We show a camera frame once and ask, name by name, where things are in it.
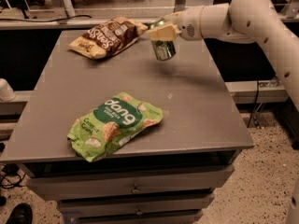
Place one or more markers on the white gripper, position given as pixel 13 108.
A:
pixel 188 25

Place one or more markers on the top grey drawer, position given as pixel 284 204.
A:
pixel 130 183

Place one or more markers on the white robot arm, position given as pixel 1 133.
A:
pixel 261 189

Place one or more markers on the middle grey drawer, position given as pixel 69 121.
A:
pixel 138 205

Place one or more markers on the brown yellow snack bag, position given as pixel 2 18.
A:
pixel 108 38

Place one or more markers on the grey drawer cabinet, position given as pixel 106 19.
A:
pixel 201 125

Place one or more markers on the bottom grey drawer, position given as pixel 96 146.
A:
pixel 171 217

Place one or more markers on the grey drawer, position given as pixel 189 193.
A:
pixel 171 217
pixel 138 205
pixel 130 183

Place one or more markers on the black shoe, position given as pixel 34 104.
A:
pixel 21 214

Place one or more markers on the white paper cup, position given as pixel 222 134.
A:
pixel 6 92

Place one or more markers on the green soda can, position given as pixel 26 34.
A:
pixel 164 50

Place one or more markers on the green dang chips bag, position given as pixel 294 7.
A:
pixel 111 125

